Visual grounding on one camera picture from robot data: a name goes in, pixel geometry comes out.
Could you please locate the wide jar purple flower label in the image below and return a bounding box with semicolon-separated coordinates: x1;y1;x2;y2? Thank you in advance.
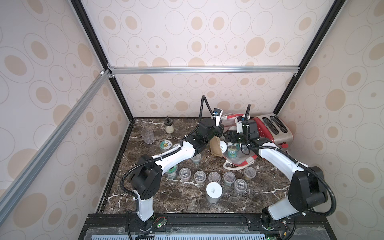
166;165;178;179

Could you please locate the seed jar sunflower label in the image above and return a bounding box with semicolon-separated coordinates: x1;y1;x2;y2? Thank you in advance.
159;140;173;152

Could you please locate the horizontal aluminium rail back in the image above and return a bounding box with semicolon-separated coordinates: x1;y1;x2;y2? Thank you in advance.
110;66;300;75

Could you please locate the seed jar yellow label back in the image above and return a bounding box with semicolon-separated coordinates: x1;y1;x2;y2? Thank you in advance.
243;167;257;181

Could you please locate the aluminium rail left wall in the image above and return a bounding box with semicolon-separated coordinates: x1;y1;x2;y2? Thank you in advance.
1;69;112;224

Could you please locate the wide jar dark lid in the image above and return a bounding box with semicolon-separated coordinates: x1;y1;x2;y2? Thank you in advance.
206;182;223;204

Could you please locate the red silver toaster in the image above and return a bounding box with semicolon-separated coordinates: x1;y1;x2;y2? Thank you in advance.
253;114;294;150

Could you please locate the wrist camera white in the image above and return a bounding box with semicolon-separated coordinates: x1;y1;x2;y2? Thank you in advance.
213;108;223;127
236;121;243;134

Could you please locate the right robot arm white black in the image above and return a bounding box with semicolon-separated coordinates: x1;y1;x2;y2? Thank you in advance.
222;112;337;228

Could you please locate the red burlap canvas bag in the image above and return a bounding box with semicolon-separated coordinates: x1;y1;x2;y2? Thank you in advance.
209;113;258;171

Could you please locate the clear plastic cup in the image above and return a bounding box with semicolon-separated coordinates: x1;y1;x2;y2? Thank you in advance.
141;129;155;145

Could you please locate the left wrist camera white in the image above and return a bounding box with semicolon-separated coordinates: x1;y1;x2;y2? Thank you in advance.
213;108;223;127

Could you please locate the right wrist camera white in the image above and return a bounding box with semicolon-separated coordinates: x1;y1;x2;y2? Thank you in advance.
236;121;243;134

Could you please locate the seed jar green label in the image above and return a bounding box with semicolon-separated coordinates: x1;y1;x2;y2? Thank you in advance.
191;154;202;165

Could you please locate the small jar red label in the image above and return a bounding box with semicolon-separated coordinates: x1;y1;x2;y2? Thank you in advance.
179;168;192;182

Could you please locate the seed jar red label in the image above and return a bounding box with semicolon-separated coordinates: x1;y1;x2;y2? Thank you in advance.
223;172;236;186

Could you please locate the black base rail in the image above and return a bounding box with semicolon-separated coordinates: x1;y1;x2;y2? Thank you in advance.
79;213;336;240

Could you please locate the glass sugar jar black lid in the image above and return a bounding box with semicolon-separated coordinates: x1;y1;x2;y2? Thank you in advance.
164;117;174;134

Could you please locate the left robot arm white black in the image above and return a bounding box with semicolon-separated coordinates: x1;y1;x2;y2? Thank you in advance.
120;96;224;223

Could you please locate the seed jar orange label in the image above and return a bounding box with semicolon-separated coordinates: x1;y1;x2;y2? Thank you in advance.
194;171;207;185

